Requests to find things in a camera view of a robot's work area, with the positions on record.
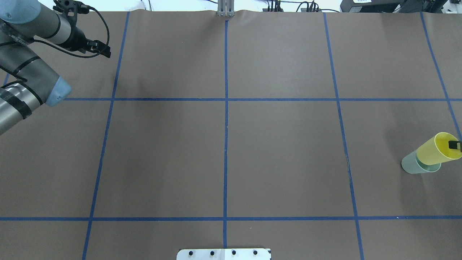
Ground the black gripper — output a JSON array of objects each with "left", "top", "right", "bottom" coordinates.
[{"left": 67, "top": 26, "right": 111, "bottom": 58}]

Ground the yellow plastic cup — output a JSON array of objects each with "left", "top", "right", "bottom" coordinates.
[{"left": 416, "top": 132, "right": 462, "bottom": 165}]

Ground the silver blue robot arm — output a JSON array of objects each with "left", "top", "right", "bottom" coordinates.
[{"left": 0, "top": 0, "right": 111, "bottom": 134}]

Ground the green plastic cup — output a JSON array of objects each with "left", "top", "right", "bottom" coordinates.
[{"left": 401, "top": 151, "right": 441, "bottom": 174}]

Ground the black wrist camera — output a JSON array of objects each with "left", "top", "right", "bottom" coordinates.
[{"left": 52, "top": 0, "right": 91, "bottom": 15}]

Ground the aluminium frame post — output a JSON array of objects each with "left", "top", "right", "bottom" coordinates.
[{"left": 216, "top": 0, "right": 235, "bottom": 18}]

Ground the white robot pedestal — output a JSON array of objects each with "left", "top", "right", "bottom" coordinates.
[{"left": 176, "top": 248, "right": 272, "bottom": 260}]

